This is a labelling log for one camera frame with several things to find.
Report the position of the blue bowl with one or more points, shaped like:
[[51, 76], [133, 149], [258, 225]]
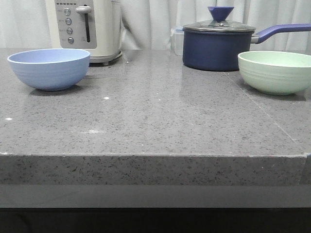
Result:
[[50, 69]]

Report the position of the green bowl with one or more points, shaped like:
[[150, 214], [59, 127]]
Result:
[[275, 72]]

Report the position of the clear plastic container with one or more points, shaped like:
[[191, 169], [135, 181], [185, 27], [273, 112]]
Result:
[[177, 40]]

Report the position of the dark blue saucepan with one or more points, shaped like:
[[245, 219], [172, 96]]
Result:
[[218, 51]]

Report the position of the white curtain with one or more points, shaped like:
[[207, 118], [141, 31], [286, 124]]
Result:
[[147, 24]]

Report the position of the cream toaster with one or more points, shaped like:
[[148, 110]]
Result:
[[92, 25]]

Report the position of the glass pot lid blue knob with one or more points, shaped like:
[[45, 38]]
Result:
[[219, 22]]

